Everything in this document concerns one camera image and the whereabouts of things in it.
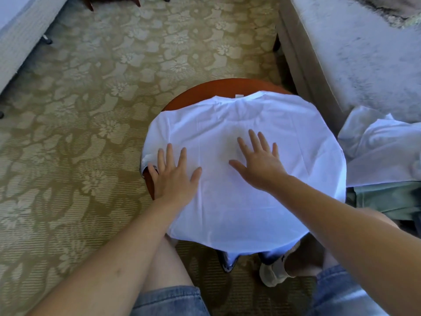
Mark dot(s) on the grey velvet chaise sofa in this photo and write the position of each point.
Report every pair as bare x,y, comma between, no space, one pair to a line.
355,62

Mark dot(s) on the white sneaker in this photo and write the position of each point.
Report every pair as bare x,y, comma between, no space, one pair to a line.
273,271

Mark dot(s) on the pile of clothes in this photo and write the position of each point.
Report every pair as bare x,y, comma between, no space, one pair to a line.
381,154

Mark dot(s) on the person's right hand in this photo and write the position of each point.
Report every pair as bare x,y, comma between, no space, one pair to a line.
263,169

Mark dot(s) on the blue denim shorts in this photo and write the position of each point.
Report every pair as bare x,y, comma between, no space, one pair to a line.
171,302

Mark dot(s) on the dark wooden nightstand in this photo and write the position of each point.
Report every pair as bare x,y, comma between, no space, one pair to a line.
112,0

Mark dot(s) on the person's right leg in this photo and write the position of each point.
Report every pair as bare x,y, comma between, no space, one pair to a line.
316,256

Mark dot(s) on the person's left forearm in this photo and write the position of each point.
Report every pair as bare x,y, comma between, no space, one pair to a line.
112,266

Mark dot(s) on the person's right forearm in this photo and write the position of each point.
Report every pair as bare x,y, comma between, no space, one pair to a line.
355,240

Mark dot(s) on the white bed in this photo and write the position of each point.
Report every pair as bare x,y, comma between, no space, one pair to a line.
23,29

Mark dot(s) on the round wooden table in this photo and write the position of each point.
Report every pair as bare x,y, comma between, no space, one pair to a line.
217,87

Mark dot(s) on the person's left hand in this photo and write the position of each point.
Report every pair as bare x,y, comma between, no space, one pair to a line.
172,184

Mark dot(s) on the grey splatter print T-shirt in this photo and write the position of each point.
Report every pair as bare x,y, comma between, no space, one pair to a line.
250,194

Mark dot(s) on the brown fringed cushion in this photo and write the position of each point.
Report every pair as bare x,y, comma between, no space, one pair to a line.
394,6

